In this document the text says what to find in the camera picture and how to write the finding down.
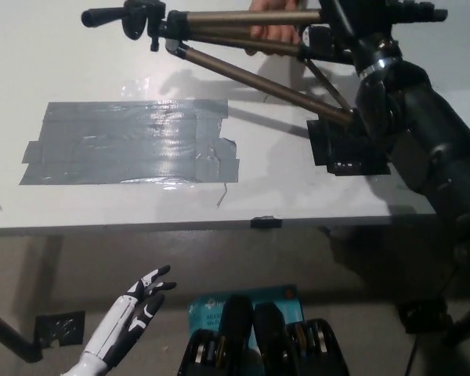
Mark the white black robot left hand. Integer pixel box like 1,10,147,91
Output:
81,265,178,368

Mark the person bare hand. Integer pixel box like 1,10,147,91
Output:
245,0,302,56

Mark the bronze and black camera tripod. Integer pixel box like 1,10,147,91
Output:
81,0,449,126

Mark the teal cardboard box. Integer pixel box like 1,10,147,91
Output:
187,284,306,353

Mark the black table leg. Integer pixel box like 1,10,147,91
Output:
0,305,44,363

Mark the clear tape patch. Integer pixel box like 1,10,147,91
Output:
119,78,152,99

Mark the small black tape strip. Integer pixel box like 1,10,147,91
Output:
250,214,282,230

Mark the grey duct tape patch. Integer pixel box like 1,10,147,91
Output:
19,99,240,186

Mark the thin black cable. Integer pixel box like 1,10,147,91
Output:
403,336,421,376

